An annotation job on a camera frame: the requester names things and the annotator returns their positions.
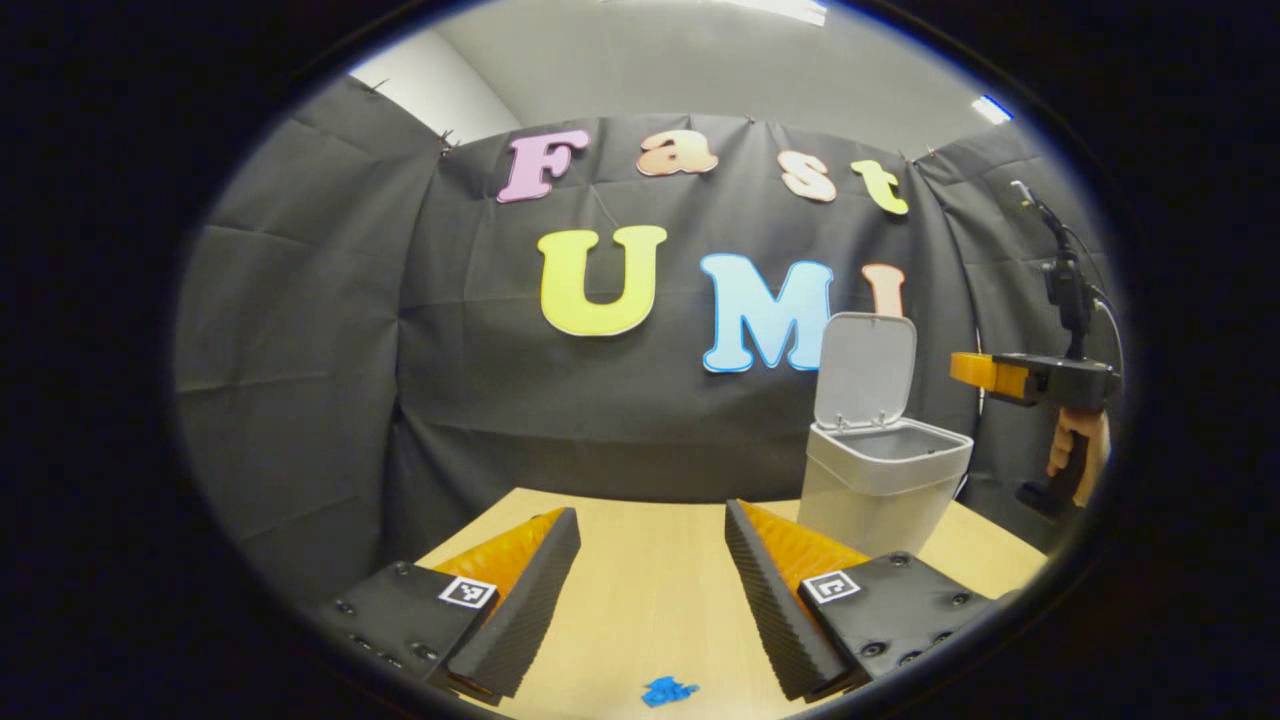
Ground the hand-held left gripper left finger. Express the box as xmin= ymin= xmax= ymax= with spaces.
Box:
xmin=318 ymin=507 xmax=582 ymax=706

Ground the long ceiling light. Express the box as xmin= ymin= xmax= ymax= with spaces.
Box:
xmin=700 ymin=0 xmax=829 ymax=26

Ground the white desktop garbage bin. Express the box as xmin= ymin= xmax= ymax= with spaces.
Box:
xmin=797 ymin=312 xmax=974 ymax=559

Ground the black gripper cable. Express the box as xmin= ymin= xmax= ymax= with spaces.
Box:
xmin=1060 ymin=225 xmax=1128 ymax=386

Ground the wooden desktop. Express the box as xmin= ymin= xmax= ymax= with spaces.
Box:
xmin=415 ymin=487 xmax=1049 ymax=720

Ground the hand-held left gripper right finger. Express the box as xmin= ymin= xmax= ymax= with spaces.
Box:
xmin=724 ymin=499 xmax=1001 ymax=703

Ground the blue paper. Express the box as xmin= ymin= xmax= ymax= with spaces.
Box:
xmin=641 ymin=676 xmax=700 ymax=709

